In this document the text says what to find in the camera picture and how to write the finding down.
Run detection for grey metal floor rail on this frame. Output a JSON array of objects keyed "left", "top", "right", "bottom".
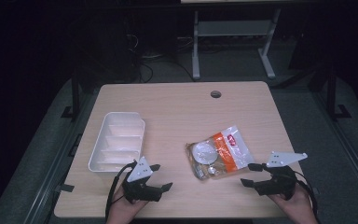
[
  {"left": 24, "top": 90, "right": 95, "bottom": 224},
  {"left": 310, "top": 90, "right": 358, "bottom": 203}
]

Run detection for black metal stand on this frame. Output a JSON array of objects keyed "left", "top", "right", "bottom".
[
  {"left": 61, "top": 69, "right": 82, "bottom": 123},
  {"left": 325, "top": 66, "right": 352, "bottom": 121}
]

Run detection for person's left hand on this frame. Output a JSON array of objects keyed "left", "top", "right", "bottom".
[{"left": 105, "top": 186, "right": 149, "bottom": 224}]

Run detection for black floor cables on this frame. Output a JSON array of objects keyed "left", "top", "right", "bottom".
[{"left": 126, "top": 33, "right": 198, "bottom": 84}]

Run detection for clear orange-striped snack bag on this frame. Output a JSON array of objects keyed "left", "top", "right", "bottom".
[{"left": 185, "top": 124, "right": 256, "bottom": 181}]

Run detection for white metal desk frame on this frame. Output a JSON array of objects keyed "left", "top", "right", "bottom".
[{"left": 191, "top": 8, "right": 282, "bottom": 81}]

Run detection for person's right hand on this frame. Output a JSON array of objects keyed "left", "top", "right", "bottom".
[{"left": 268, "top": 183, "right": 320, "bottom": 224}]

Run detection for black table edge clip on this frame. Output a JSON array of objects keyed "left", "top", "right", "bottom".
[{"left": 55, "top": 183, "right": 76, "bottom": 193}]

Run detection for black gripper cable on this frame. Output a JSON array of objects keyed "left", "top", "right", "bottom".
[
  {"left": 104, "top": 160, "right": 138, "bottom": 223},
  {"left": 293, "top": 170, "right": 320, "bottom": 218}
]

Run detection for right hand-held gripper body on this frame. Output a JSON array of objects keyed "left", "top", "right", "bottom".
[{"left": 254, "top": 150, "right": 309, "bottom": 201}]

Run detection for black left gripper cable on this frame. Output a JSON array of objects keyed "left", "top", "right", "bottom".
[{"left": 104, "top": 160, "right": 138, "bottom": 223}]

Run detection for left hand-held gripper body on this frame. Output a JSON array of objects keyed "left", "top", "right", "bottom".
[{"left": 121, "top": 156, "right": 164, "bottom": 204}]

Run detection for white divided plastic tray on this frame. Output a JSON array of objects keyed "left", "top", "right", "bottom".
[{"left": 88, "top": 111, "right": 146, "bottom": 174}]

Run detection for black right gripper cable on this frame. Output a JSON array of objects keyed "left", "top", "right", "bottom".
[{"left": 293, "top": 170, "right": 320, "bottom": 218}]

